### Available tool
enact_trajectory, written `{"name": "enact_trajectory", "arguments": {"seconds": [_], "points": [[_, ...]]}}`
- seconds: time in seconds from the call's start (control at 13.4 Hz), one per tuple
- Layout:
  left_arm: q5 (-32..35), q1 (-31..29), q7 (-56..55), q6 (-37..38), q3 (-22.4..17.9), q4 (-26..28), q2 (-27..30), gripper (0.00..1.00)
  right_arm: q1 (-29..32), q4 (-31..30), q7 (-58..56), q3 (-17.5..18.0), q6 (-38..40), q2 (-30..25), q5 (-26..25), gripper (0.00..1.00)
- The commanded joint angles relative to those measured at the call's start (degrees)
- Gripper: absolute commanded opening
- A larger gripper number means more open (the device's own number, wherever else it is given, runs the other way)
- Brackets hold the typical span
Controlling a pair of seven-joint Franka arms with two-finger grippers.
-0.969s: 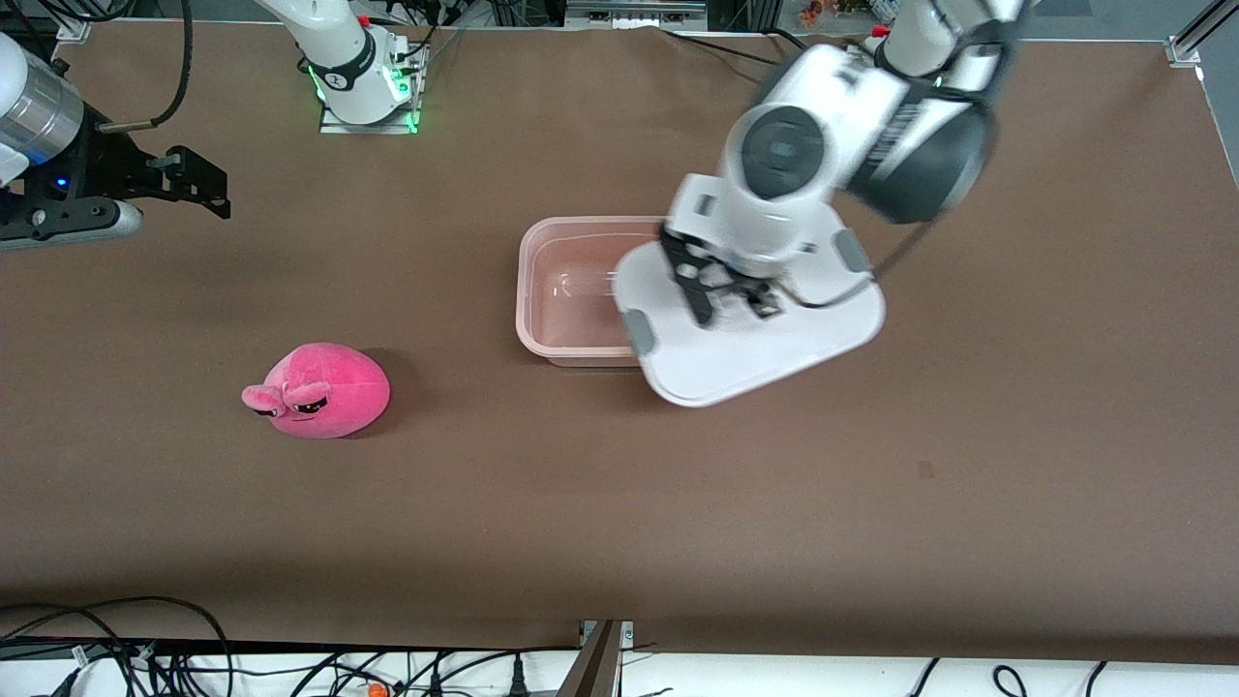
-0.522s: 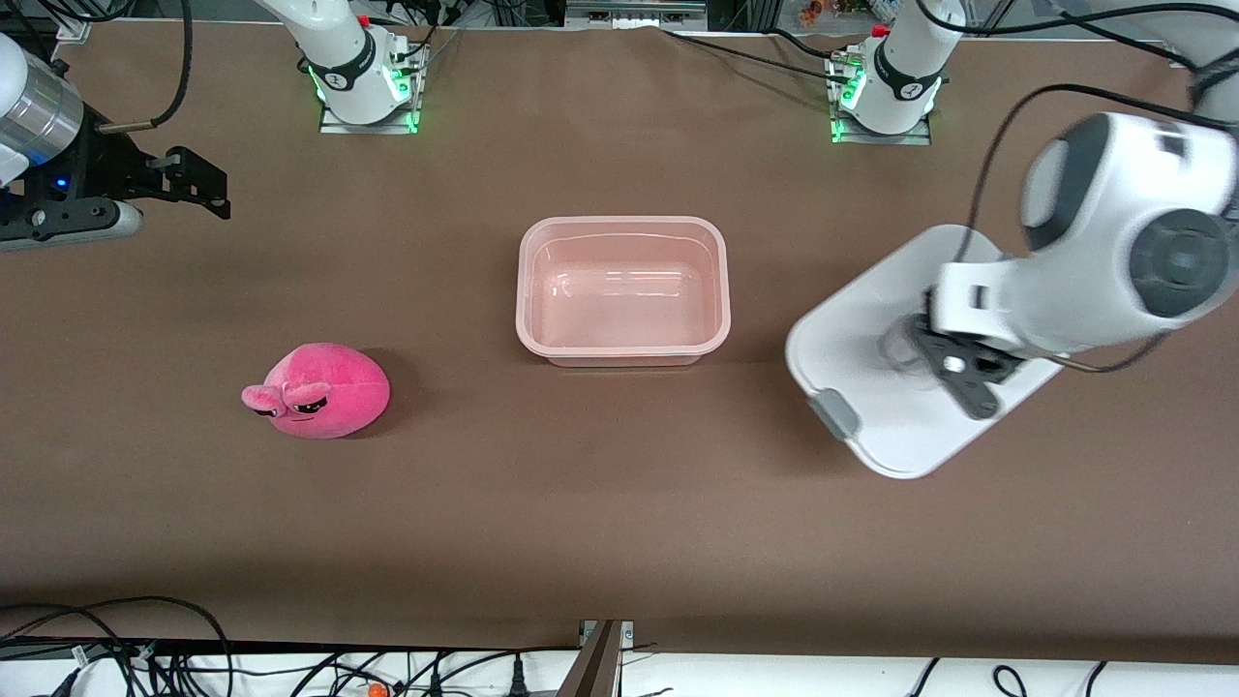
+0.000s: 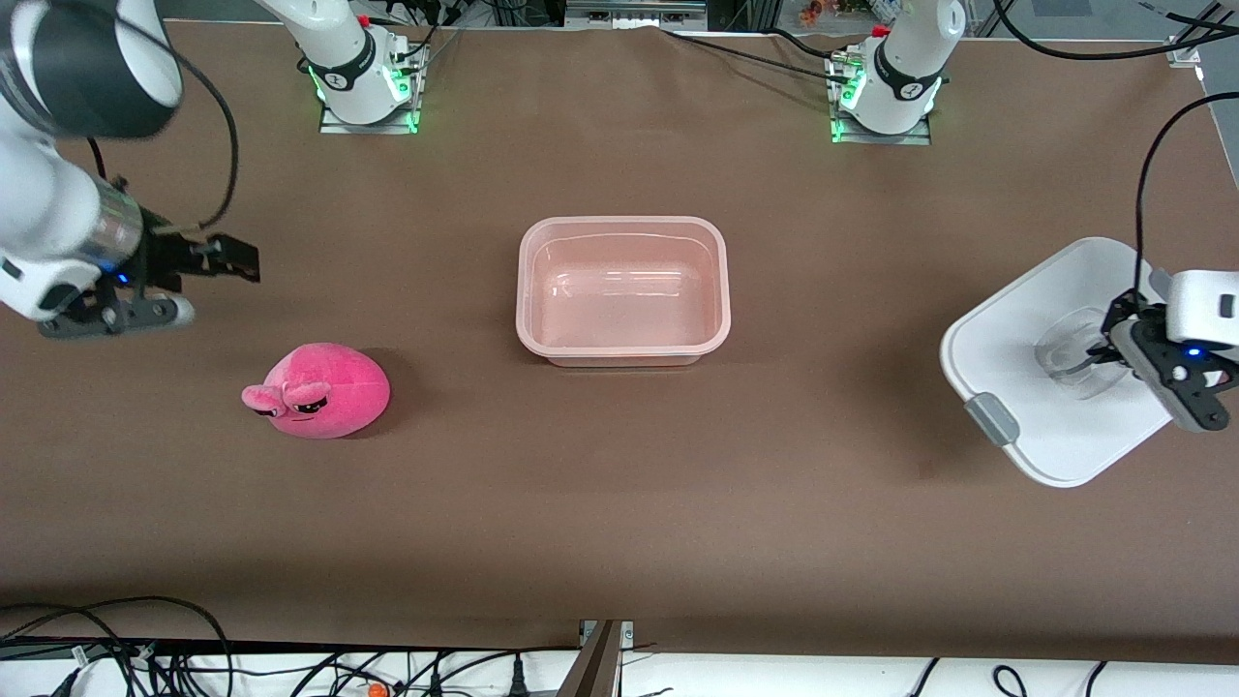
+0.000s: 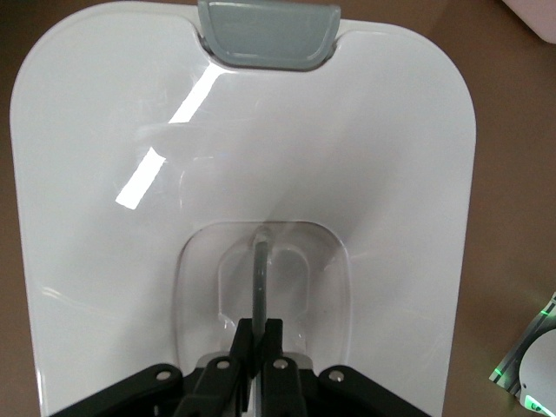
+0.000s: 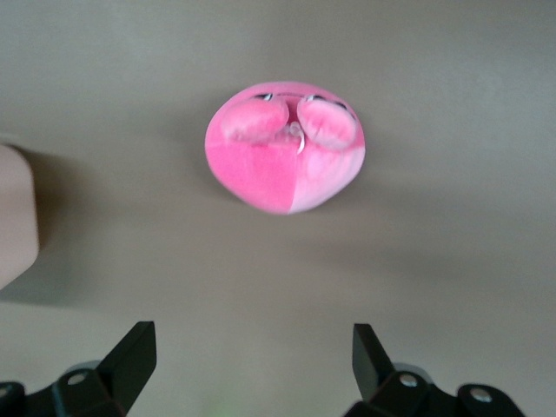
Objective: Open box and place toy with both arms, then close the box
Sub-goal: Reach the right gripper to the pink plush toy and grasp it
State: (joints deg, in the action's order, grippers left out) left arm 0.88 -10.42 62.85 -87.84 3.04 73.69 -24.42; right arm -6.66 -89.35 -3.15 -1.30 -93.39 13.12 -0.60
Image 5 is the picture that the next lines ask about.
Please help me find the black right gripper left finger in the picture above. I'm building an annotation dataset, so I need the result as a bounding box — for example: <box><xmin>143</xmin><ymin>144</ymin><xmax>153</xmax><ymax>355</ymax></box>
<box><xmin>0</xmin><ymin>321</ymin><xmax>157</xmax><ymax>417</ymax></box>

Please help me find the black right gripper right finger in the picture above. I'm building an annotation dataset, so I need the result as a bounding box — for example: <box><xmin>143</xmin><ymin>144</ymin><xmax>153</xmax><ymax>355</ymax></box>
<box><xmin>345</xmin><ymin>323</ymin><xmax>527</xmax><ymax>417</ymax></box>

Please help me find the pink plush toy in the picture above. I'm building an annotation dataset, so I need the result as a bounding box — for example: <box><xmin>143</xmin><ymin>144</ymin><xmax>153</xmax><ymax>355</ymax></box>
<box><xmin>205</xmin><ymin>80</ymin><xmax>368</xmax><ymax>217</ymax></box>

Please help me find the pink plastic box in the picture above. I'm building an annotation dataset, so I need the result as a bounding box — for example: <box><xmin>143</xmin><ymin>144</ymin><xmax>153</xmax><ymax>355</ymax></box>
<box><xmin>0</xmin><ymin>142</ymin><xmax>41</xmax><ymax>291</ymax></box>

